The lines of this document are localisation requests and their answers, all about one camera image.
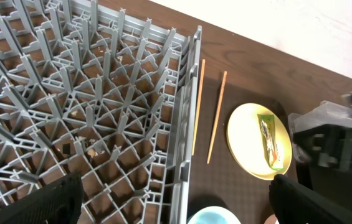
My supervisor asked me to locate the yellow round plate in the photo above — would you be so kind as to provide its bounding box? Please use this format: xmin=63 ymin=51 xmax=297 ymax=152
xmin=226 ymin=103 xmax=292 ymax=180

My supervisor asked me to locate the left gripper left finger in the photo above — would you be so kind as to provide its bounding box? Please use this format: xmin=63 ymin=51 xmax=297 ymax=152
xmin=0 ymin=172 xmax=83 ymax=224

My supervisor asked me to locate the dark brown serving tray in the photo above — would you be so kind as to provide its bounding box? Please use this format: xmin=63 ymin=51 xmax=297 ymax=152
xmin=188 ymin=78 xmax=288 ymax=223

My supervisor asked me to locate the grey plastic dish rack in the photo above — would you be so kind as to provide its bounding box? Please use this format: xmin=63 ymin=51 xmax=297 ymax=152
xmin=0 ymin=0 xmax=202 ymax=223

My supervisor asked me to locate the green orange snack wrapper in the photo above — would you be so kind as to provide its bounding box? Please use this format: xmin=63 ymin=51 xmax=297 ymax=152
xmin=257 ymin=114 xmax=283 ymax=170

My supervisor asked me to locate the light blue bowl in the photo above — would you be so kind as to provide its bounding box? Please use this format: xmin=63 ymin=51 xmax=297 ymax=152
xmin=187 ymin=206 xmax=240 ymax=224

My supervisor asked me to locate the pink white bowl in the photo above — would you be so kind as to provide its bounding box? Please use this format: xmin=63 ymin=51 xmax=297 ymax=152
xmin=264 ymin=214 xmax=279 ymax=224

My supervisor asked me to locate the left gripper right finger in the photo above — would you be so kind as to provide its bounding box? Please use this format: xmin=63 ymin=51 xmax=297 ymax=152
xmin=269 ymin=174 xmax=352 ymax=224

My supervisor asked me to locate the wooden chopstick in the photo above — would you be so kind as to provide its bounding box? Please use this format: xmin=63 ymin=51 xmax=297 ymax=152
xmin=191 ymin=59 xmax=206 ymax=156
xmin=206 ymin=71 xmax=227 ymax=164

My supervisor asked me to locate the clear plastic waste bin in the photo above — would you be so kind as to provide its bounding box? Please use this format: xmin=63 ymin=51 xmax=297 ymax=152
xmin=288 ymin=101 xmax=352 ymax=170

